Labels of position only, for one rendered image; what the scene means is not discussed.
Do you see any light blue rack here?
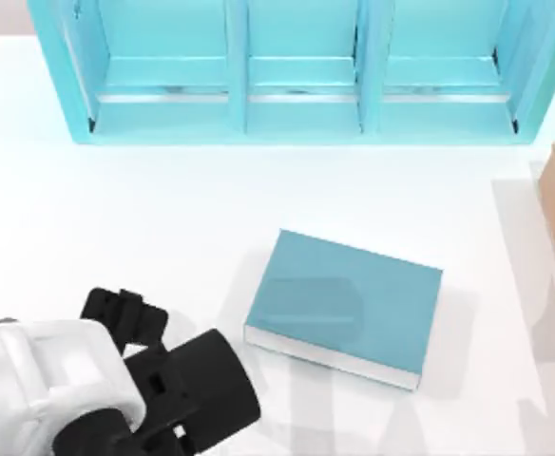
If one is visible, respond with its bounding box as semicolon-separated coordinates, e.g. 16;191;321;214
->
25;0;555;147

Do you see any blue book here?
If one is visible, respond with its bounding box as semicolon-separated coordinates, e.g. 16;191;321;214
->
242;228;445;392

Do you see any pale grey rounded box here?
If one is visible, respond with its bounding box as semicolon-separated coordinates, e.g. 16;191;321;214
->
0;317;146;425

